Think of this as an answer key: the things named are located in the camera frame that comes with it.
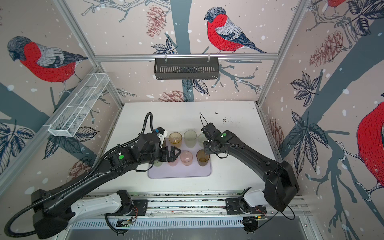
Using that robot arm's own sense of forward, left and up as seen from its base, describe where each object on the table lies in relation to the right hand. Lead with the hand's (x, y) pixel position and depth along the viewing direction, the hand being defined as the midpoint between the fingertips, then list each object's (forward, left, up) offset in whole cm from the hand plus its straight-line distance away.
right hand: (207, 150), depth 82 cm
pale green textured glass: (+11, +4, -7) cm, 14 cm away
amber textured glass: (-1, +3, -9) cm, 9 cm away
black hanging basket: (+55, +16, +18) cm, 60 cm away
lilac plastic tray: (-4, +9, -10) cm, 14 cm away
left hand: (-8, +16, +13) cm, 22 cm away
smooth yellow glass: (+11, +21, -7) cm, 25 cm away
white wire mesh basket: (+12, +69, +23) cm, 74 cm away
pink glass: (-5, +20, -7) cm, 22 cm away
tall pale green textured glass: (+9, +11, -1) cm, 14 cm away
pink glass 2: (-1, +13, -9) cm, 15 cm away
